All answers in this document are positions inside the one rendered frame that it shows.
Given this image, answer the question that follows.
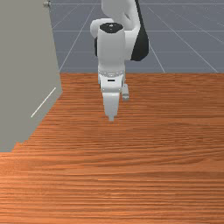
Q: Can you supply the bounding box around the pale grey cabinet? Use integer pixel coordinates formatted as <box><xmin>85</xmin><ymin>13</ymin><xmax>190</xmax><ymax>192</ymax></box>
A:
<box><xmin>0</xmin><ymin>0</ymin><xmax>63</xmax><ymax>153</ymax></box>

